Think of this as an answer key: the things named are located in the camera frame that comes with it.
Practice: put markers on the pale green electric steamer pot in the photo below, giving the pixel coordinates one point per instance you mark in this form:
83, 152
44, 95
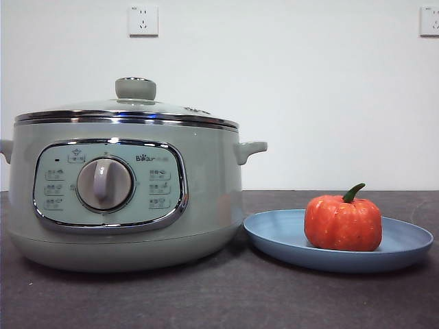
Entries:
205, 192

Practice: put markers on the glass lid with green knob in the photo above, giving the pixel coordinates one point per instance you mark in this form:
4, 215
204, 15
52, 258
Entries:
135, 89

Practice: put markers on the orange pumpkin with green stem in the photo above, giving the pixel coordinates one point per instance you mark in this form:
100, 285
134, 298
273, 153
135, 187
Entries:
343, 226

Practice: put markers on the blue round plate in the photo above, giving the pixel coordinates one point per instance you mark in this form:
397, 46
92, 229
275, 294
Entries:
274, 236

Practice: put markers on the white wall socket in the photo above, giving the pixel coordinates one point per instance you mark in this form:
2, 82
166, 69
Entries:
143, 20
430, 21

